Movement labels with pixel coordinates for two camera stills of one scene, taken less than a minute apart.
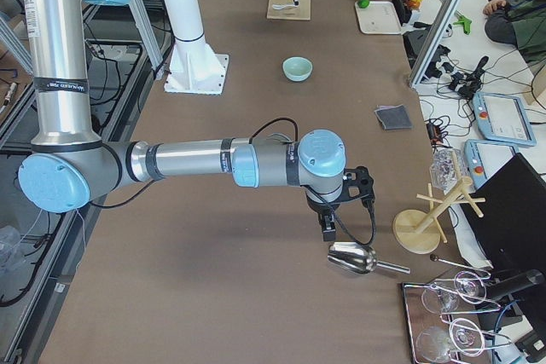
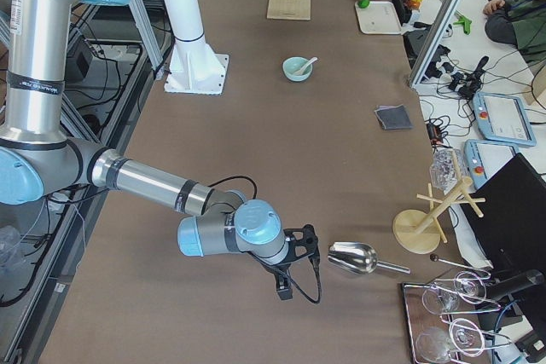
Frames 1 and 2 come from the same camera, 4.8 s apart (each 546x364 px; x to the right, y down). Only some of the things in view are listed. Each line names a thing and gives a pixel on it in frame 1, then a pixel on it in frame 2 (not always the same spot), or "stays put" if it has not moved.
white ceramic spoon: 280,7 -> 302,68
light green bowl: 297,68 stays put
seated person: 521,21 stays put
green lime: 363,2 stays put
